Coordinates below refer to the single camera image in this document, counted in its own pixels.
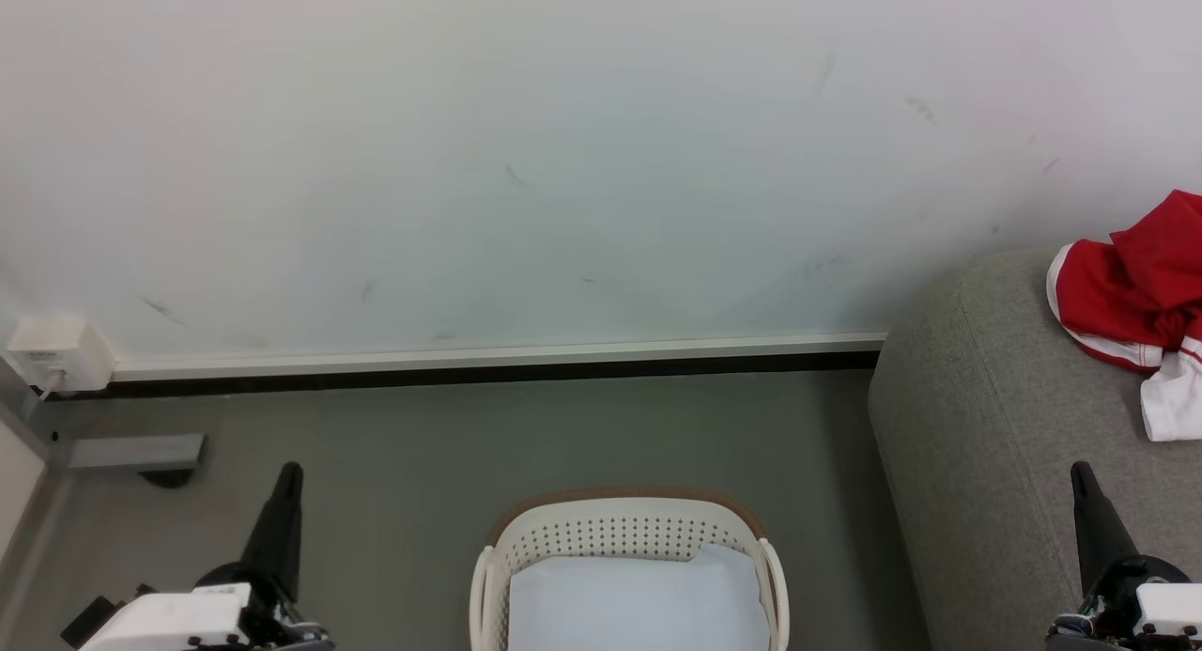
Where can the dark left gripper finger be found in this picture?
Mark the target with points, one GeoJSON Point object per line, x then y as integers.
{"type": "Point", "coordinates": [274, 529]}

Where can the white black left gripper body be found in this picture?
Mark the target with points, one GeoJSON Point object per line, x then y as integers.
{"type": "Point", "coordinates": [169, 621]}

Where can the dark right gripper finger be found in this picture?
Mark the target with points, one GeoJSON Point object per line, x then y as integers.
{"type": "Point", "coordinates": [1101, 538]}

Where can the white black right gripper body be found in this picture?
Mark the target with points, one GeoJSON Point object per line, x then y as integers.
{"type": "Point", "coordinates": [1155, 613]}

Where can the red and white garment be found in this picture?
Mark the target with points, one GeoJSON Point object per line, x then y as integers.
{"type": "Point", "coordinates": [1127, 294]}

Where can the white brown-rimmed laundry basket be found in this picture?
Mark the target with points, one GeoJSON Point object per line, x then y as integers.
{"type": "Point", "coordinates": [620, 529]}

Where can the grey fabric sofa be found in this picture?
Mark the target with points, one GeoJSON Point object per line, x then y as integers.
{"type": "Point", "coordinates": [986, 463]}

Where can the grey metal floor bar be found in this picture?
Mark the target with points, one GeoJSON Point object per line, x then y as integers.
{"type": "Point", "coordinates": [136, 452]}

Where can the white black baseboard trim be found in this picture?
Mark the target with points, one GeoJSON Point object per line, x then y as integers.
{"type": "Point", "coordinates": [470, 364]}

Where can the white panel grey frame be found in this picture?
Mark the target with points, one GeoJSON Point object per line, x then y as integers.
{"type": "Point", "coordinates": [14, 472]}

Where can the white wall socket box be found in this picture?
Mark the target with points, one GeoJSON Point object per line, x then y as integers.
{"type": "Point", "coordinates": [56, 350]}

